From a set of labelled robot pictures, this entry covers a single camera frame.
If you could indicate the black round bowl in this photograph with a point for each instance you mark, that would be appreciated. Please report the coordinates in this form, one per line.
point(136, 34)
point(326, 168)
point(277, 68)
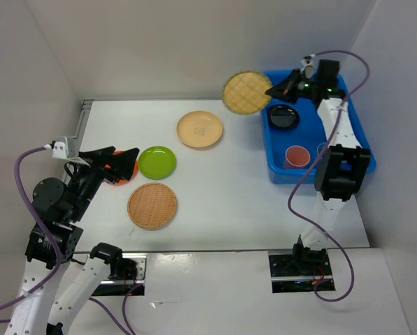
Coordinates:
point(283, 117)

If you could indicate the aluminium table edge rail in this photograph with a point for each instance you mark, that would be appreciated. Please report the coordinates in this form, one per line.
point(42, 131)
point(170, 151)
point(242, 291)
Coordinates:
point(83, 119)

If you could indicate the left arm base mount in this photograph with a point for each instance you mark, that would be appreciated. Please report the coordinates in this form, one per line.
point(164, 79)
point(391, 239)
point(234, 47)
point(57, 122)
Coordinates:
point(128, 277)

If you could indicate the brown woven bamboo tray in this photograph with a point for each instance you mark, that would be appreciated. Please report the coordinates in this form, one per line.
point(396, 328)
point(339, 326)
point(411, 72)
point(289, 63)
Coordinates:
point(152, 206)

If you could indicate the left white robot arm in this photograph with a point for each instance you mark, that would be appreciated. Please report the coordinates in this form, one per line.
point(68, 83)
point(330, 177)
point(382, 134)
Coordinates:
point(57, 206)

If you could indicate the blue plastic cup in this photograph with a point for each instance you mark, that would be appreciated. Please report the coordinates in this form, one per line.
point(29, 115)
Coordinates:
point(320, 148)

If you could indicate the beige plastic plate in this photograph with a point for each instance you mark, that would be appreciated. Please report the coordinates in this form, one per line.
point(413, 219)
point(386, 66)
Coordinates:
point(199, 129)

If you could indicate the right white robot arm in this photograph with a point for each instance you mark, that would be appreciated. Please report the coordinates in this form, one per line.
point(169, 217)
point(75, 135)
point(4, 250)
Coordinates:
point(342, 163)

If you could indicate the pink plastic cup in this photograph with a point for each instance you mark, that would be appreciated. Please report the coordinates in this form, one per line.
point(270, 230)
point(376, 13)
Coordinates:
point(296, 157)

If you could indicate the green-rimmed bamboo tray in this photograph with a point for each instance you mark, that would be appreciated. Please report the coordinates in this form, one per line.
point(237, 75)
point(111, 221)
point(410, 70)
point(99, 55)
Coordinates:
point(244, 93)

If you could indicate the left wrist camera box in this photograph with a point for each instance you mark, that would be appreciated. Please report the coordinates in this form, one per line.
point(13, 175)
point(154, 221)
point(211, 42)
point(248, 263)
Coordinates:
point(66, 148)

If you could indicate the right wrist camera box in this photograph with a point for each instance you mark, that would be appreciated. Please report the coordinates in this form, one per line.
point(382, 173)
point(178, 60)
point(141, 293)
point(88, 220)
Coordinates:
point(308, 69)

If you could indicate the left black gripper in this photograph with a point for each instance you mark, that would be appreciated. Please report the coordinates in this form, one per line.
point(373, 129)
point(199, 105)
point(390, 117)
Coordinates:
point(121, 164)

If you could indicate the green plastic plate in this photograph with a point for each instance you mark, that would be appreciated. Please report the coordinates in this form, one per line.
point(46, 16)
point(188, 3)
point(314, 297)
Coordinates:
point(157, 162)

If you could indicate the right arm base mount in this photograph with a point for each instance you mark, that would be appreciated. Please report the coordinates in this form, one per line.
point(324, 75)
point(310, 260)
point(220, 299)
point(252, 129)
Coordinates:
point(293, 276)

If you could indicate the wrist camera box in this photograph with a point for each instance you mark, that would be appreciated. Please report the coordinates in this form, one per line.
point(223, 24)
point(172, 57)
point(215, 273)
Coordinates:
point(308, 69)
point(66, 148)

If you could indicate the blue plastic bin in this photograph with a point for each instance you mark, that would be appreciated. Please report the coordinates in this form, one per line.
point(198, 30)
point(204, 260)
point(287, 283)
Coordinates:
point(308, 133)

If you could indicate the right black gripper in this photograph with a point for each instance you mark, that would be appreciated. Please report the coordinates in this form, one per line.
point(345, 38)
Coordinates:
point(285, 89)

